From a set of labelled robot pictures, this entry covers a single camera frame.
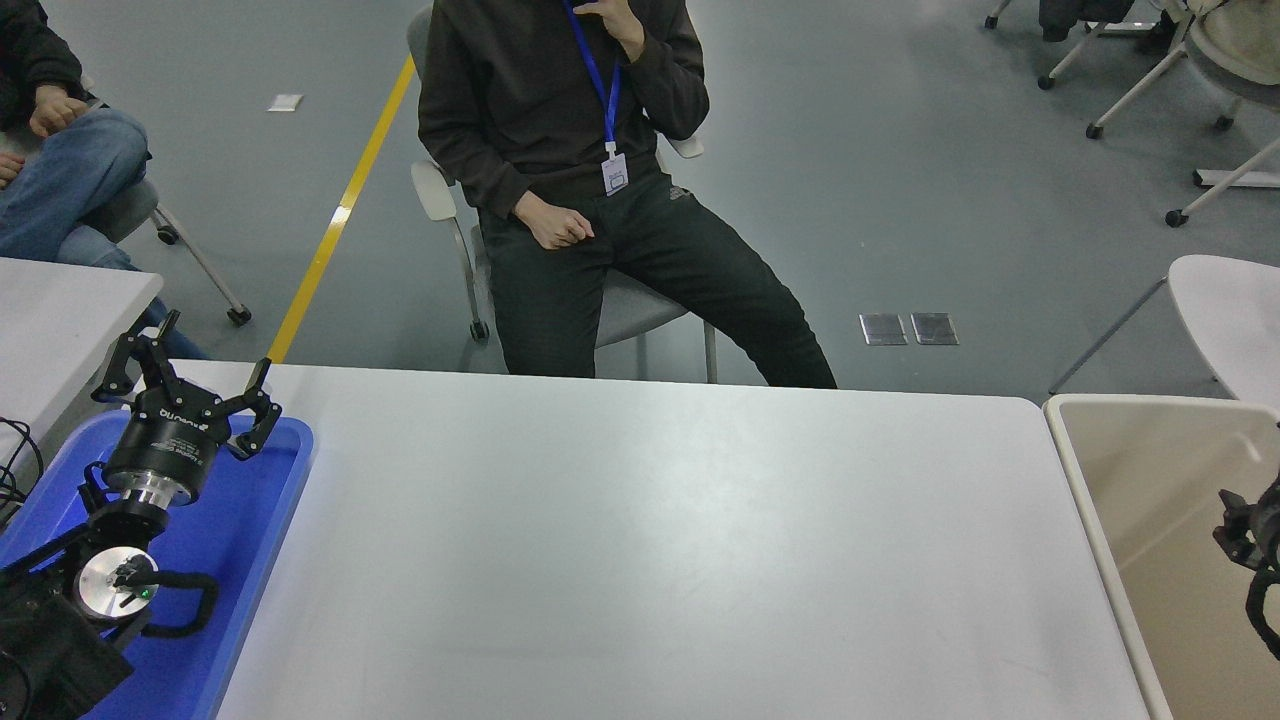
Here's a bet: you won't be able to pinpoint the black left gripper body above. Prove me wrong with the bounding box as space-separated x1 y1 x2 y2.
103 385 234 498

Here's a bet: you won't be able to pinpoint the person's left hand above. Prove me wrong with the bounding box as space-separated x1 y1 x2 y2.
29 84 91 140
575 0 647 63

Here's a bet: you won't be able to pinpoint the blue plastic tray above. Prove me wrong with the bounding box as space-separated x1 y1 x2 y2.
0 408 317 720

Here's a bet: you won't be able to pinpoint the white side table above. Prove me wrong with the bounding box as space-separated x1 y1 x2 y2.
0 258 164 461

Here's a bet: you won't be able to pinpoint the grey wheeled chair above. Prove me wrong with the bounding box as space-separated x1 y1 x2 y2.
78 75 253 329

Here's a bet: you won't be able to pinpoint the person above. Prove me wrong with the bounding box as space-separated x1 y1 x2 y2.
418 0 839 389
0 0 209 361

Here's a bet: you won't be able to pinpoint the white grey office chair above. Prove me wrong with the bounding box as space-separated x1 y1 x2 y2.
408 5 719 384

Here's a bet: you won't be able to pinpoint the white chair base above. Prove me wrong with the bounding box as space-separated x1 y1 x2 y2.
984 0 1161 91

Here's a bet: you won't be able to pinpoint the large pale plastic bin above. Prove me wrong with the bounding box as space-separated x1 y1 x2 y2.
1043 394 1280 720

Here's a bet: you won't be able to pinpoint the white round-seat chair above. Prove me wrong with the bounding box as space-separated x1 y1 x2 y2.
1048 253 1280 409

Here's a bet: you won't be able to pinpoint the white chair legs with wheel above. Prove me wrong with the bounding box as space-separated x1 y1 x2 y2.
1165 135 1280 229

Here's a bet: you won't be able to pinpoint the white chair beige seat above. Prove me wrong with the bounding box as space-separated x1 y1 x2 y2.
1085 0 1280 141

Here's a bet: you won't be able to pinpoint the black cable bundle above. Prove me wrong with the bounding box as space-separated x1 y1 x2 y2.
0 415 46 526

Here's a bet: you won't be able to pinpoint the blue lanyard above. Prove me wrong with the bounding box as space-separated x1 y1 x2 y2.
565 0 624 156

